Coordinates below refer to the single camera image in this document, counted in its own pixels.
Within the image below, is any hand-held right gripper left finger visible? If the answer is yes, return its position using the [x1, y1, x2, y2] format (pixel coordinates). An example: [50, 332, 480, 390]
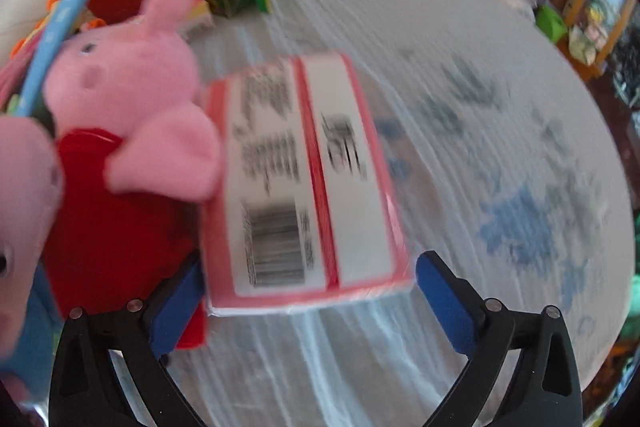
[49, 252, 207, 427]

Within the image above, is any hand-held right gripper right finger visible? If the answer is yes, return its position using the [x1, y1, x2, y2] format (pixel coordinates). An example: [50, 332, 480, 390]
[416, 250, 584, 427]

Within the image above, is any pink white tissue packet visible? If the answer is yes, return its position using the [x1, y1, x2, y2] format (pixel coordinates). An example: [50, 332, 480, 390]
[199, 52, 416, 318]

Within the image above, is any pink pig plush blue body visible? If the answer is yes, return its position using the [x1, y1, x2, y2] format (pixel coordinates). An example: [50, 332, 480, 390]
[0, 114, 67, 380]

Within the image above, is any pink pig plush red dress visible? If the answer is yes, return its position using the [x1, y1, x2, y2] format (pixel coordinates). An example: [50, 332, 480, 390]
[41, 0, 224, 351]

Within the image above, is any green plastic stool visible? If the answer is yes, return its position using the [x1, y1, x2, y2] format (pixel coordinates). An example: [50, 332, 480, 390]
[536, 4, 569, 46]

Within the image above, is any small pink white packet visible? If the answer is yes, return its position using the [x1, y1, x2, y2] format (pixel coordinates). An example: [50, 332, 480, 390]
[181, 0, 217, 42]

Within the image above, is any light blue toy stick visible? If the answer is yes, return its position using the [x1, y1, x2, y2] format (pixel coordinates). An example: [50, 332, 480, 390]
[14, 0, 101, 118]

